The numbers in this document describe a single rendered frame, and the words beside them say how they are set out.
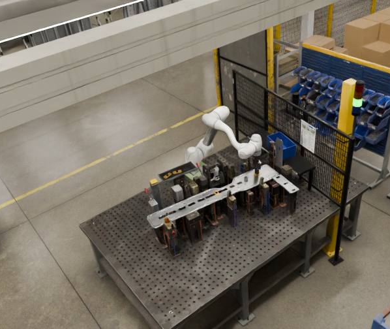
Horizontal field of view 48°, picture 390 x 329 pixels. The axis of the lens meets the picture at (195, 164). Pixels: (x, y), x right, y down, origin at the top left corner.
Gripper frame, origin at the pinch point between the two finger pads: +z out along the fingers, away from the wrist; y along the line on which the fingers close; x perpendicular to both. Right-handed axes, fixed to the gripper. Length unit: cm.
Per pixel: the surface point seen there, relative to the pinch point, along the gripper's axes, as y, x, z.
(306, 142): 8, 54, -16
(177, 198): -12, -84, 3
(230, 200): 19.8, -43.8, 2.1
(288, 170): 16.7, 25.8, 0.6
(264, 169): -3.9, 11.8, 5.9
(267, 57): -170, 137, -26
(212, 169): -16.6, -40.7, -10.0
